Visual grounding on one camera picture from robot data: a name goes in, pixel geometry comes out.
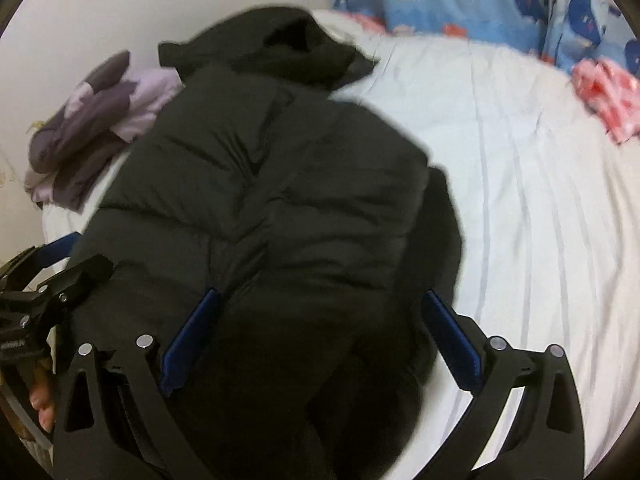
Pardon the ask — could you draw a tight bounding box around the pink checked cloth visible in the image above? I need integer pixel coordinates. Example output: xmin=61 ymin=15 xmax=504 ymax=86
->
xmin=570 ymin=57 xmax=640 ymax=147

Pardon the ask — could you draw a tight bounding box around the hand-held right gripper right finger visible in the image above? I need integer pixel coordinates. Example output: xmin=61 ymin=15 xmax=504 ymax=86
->
xmin=422 ymin=288 xmax=586 ymax=480

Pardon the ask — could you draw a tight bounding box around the white striped bed sheet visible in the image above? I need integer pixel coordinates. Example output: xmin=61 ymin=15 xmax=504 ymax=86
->
xmin=40 ymin=10 xmax=640 ymax=467

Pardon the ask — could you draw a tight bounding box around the black thin jacket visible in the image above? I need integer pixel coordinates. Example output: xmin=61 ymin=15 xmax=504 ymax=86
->
xmin=157 ymin=6 xmax=380 ymax=94

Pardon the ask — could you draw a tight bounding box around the person's left hand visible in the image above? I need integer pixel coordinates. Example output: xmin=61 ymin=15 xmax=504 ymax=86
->
xmin=27 ymin=359 xmax=59 ymax=433

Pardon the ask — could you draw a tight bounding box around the plain pink cloth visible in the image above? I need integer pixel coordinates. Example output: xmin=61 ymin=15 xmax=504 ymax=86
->
xmin=345 ymin=12 xmax=397 ymax=37

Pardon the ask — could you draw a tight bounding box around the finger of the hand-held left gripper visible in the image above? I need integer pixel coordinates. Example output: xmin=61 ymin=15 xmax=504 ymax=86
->
xmin=27 ymin=254 xmax=115 ymax=307
xmin=0 ymin=232 xmax=83 ymax=282

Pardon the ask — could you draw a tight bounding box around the black puffer jacket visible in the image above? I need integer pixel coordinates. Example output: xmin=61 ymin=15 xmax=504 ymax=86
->
xmin=50 ymin=67 xmax=463 ymax=480

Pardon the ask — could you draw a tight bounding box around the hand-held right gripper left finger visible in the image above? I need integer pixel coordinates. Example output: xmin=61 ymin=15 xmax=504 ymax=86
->
xmin=52 ymin=287 xmax=223 ymax=480

